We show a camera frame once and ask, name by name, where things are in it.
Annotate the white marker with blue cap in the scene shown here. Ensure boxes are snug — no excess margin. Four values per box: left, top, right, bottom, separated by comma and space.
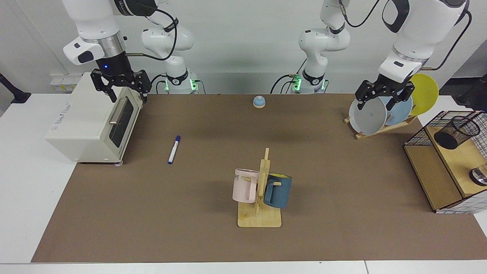
168, 135, 181, 165

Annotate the black mesh pen holder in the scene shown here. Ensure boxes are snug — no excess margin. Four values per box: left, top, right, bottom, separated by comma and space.
434, 116, 481, 150

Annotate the light blue plate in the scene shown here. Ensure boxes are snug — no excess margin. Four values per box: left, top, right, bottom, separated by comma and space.
375, 84, 413, 126

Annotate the grey plate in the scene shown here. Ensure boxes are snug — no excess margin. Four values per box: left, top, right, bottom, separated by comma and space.
349, 94, 388, 135

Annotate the wooden plate rack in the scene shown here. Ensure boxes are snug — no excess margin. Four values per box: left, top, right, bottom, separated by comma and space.
344, 114, 418, 140

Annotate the yellow plate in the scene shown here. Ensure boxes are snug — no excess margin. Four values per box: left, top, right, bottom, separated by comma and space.
399, 73, 439, 116

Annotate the pale toaster oven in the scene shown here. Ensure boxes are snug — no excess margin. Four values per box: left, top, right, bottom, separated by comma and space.
45, 72, 144, 166

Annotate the black stand foot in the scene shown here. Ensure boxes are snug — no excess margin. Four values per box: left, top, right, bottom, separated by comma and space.
0, 73, 32, 104

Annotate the glass lid with knob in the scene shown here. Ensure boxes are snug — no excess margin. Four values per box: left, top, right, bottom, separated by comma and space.
469, 164, 487, 187

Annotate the dark blue cup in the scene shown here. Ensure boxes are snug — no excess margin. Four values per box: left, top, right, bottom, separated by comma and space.
263, 173, 293, 209

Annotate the brown table cloth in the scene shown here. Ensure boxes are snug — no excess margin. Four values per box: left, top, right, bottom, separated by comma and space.
31, 94, 487, 263

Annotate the pink cup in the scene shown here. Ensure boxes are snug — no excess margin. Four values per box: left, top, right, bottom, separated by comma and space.
232, 169, 260, 204

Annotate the wooden cup stand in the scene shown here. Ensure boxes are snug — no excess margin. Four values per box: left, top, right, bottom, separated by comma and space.
238, 148, 282, 228

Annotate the black base cable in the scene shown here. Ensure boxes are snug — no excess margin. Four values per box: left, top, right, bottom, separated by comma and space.
270, 73, 302, 94
146, 73, 168, 94

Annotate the white wall socket strip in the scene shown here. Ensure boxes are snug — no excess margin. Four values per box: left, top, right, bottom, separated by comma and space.
50, 73, 83, 94

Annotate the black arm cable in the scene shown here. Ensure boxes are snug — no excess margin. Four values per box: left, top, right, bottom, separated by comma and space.
124, 8, 179, 61
339, 0, 473, 71

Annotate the wire basket with wooden floor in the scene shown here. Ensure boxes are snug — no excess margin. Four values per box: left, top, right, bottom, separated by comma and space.
403, 110, 487, 214

